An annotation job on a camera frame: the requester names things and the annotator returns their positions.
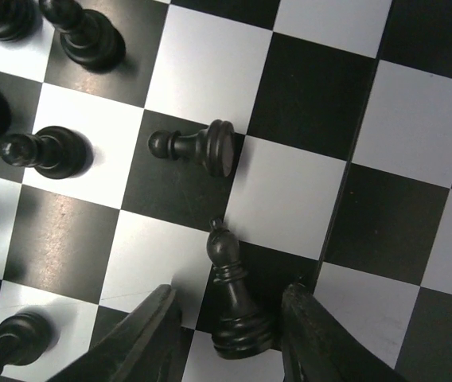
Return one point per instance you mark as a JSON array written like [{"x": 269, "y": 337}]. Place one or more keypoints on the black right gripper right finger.
[{"x": 316, "y": 347}]

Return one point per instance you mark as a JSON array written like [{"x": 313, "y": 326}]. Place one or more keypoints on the black and white chessboard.
[{"x": 342, "y": 176}]

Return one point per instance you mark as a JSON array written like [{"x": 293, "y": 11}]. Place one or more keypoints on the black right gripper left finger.
[{"x": 142, "y": 347}]

